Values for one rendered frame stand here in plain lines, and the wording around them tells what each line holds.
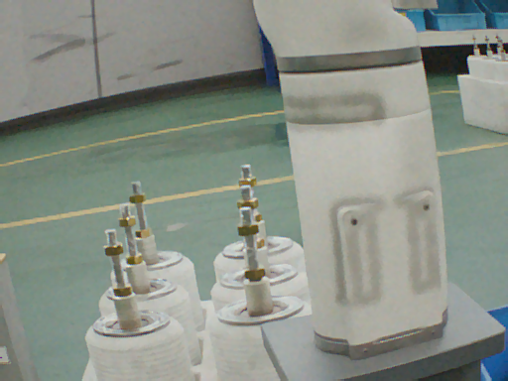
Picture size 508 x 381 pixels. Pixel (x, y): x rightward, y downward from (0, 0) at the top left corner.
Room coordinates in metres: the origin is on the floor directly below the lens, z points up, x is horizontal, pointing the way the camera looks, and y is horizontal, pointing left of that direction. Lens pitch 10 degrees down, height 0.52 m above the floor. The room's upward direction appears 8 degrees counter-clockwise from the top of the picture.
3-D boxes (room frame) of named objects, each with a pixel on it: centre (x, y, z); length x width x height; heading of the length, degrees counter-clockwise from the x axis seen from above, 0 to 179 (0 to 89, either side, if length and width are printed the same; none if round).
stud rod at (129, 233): (1.01, 0.13, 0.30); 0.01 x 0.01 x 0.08; 73
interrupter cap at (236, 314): (0.89, 0.01, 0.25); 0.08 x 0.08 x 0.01
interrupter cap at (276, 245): (1.12, 0.01, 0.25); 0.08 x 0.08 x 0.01
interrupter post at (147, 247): (1.13, 0.12, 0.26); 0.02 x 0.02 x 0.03
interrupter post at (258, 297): (0.89, 0.01, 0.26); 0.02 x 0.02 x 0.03
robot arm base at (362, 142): (0.63, -0.07, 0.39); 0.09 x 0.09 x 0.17; 6
